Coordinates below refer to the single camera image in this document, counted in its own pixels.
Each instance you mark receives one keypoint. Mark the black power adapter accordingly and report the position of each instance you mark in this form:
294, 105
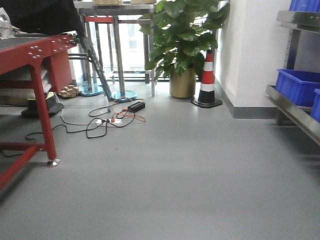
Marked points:
137, 106

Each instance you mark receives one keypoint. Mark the gold plant pot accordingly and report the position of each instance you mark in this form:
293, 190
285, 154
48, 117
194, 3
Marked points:
182, 86

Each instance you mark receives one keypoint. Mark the white power strip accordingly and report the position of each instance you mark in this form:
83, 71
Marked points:
108, 121

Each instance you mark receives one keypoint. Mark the orange white traffic cone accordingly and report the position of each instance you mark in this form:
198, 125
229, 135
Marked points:
206, 98

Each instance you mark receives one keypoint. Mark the green potted plant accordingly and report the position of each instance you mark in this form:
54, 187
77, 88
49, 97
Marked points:
182, 31

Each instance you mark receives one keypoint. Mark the wooden blocks pile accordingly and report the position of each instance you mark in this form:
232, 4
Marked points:
70, 91

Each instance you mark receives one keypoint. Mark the steel high table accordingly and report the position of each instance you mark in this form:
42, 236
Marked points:
108, 12

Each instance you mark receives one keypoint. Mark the steel shelving rack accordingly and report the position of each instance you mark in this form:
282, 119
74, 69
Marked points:
303, 32

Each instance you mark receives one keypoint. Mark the blue bin on rack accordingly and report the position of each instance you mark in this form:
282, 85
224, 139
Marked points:
298, 86

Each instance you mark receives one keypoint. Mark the black cloth cover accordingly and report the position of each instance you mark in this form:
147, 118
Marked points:
50, 17

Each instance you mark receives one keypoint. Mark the red metal table frame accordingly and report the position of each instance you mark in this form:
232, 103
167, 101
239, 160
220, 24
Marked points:
31, 52

